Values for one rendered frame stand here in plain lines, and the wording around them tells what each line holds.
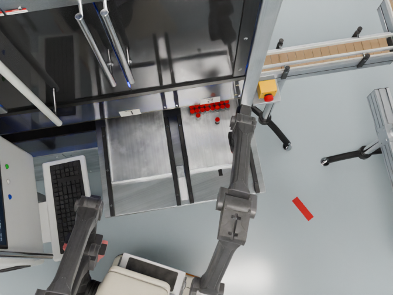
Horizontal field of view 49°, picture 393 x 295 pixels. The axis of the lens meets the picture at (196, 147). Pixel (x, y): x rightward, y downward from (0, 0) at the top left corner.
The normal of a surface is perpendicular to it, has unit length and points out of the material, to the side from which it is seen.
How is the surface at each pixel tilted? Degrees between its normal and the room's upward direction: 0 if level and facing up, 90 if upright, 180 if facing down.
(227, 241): 58
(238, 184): 34
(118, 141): 0
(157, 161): 0
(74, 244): 41
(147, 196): 0
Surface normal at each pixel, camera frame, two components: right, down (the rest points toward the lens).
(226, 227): 0.11, -0.40
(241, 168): 0.18, -0.72
